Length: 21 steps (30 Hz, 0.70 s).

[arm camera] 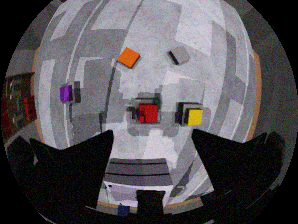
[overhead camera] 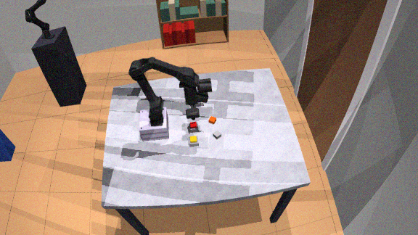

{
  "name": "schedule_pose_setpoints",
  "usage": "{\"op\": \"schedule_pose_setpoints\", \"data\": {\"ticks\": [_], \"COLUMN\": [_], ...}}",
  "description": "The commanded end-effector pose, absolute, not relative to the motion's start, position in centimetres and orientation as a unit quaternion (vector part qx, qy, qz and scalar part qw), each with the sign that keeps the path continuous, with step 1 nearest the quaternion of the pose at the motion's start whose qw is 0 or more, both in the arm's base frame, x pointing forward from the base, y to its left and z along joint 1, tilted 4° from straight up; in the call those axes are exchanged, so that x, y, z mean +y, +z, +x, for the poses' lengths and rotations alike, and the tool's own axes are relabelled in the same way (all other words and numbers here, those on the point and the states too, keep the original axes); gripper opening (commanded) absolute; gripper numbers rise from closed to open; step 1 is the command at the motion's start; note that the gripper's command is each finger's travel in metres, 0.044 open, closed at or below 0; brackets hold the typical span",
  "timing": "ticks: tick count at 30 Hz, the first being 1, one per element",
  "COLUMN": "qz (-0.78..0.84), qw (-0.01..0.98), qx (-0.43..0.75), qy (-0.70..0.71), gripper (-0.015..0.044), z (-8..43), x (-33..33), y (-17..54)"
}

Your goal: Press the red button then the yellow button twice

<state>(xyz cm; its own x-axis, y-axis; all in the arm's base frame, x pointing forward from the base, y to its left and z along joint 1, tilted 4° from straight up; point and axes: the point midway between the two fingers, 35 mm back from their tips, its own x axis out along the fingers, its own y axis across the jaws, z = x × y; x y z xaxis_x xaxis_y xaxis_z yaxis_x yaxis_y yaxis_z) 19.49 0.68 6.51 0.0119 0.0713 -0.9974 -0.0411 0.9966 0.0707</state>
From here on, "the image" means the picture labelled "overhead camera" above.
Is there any red button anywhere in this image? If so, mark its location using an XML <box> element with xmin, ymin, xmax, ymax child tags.
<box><xmin>189</xmin><ymin>122</ymin><xmax>199</xmax><ymax>133</ymax></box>

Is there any small orange block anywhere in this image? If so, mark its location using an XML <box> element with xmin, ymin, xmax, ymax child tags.
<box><xmin>209</xmin><ymin>116</ymin><xmax>216</xmax><ymax>124</ymax></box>

